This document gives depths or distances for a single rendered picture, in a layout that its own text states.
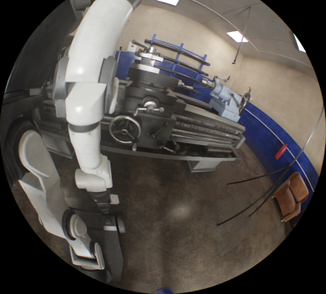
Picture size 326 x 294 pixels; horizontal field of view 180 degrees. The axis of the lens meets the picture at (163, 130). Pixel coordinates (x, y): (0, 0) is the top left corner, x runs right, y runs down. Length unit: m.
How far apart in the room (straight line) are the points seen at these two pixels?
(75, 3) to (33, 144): 0.30
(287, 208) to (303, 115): 2.45
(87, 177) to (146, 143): 0.55
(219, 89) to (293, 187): 3.17
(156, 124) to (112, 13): 0.62
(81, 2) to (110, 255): 1.14
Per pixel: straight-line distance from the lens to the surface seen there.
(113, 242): 0.93
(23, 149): 0.27
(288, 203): 3.26
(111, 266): 0.99
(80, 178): 0.35
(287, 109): 4.07
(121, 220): 0.88
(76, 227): 0.50
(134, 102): 0.60
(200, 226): 1.32
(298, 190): 3.54
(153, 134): 0.67
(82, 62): 0.17
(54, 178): 0.38
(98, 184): 0.34
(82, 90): 0.20
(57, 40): 0.29
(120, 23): 0.21
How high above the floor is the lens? 1.08
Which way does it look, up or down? 33 degrees down
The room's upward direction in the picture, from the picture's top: 21 degrees clockwise
